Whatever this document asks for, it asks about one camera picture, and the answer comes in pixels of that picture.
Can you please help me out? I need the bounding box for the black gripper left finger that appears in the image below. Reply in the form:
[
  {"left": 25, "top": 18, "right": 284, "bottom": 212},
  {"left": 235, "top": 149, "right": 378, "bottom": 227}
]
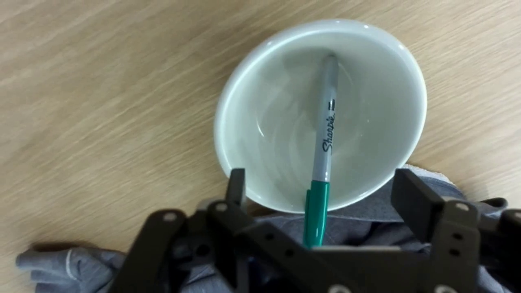
[{"left": 111, "top": 168, "right": 323, "bottom": 293}]

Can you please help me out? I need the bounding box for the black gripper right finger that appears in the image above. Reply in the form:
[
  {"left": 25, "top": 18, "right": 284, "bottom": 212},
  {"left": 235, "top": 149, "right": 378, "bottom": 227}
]
[{"left": 390, "top": 168, "right": 521, "bottom": 293}]

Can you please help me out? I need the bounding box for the grey marker with green cap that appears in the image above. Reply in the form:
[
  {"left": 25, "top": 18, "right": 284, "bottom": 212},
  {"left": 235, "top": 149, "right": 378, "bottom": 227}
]
[{"left": 302, "top": 53, "right": 343, "bottom": 251}]

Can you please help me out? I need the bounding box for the crumpled grey cloth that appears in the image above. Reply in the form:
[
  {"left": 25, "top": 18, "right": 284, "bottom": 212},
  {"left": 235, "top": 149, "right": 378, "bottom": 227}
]
[{"left": 15, "top": 163, "right": 521, "bottom": 293}]

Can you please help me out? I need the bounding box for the white ceramic bowl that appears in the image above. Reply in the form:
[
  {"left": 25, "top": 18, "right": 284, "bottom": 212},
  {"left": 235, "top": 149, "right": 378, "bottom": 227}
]
[{"left": 212, "top": 20, "right": 431, "bottom": 215}]

